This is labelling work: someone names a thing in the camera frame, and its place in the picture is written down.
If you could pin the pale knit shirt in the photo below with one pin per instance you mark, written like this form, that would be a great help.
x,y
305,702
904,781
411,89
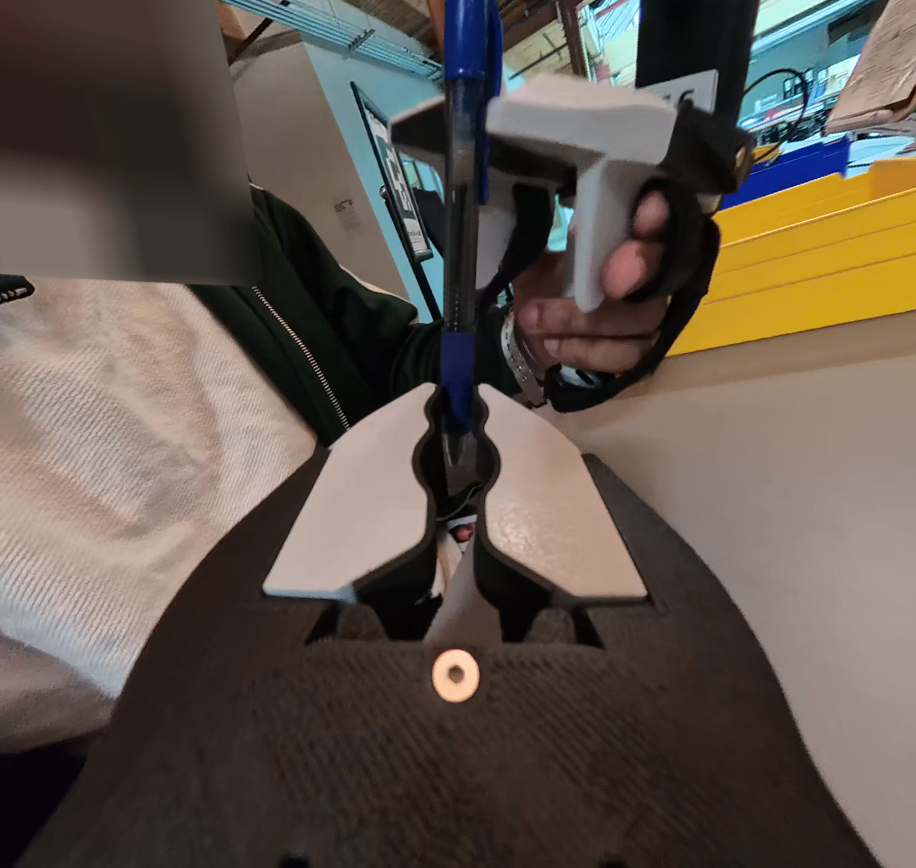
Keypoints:
x,y
107,453

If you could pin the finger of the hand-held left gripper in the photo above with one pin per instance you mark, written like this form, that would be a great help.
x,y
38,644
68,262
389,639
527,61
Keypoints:
x,y
422,127
579,127

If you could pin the blue plastic bin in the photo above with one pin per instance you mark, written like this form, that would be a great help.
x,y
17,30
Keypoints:
x,y
801,160

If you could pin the silver wristwatch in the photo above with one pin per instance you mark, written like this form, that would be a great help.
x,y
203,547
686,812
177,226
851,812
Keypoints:
x,y
522,360

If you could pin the yellow plastic bin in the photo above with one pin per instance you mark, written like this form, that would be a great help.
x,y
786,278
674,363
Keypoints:
x,y
823,260

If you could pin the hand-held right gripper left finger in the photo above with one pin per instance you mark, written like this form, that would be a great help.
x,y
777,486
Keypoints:
x,y
358,510

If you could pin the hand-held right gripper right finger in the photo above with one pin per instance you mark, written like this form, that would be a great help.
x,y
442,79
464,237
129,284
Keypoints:
x,y
558,517

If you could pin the dark green zip jacket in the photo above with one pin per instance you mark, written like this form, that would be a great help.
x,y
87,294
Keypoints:
x,y
308,296

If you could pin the blue pen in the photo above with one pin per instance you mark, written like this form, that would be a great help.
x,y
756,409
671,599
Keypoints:
x,y
461,24

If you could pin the cardboard sheet on white stand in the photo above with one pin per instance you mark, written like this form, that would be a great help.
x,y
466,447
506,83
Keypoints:
x,y
880,59

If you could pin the person's left hand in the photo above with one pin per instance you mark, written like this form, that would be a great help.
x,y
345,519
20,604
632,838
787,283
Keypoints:
x,y
594,338

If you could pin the grey desk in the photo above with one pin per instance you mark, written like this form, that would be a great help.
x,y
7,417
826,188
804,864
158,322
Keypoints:
x,y
787,489

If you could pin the person's left forearm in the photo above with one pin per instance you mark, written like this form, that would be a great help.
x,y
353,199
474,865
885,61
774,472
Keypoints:
x,y
422,353

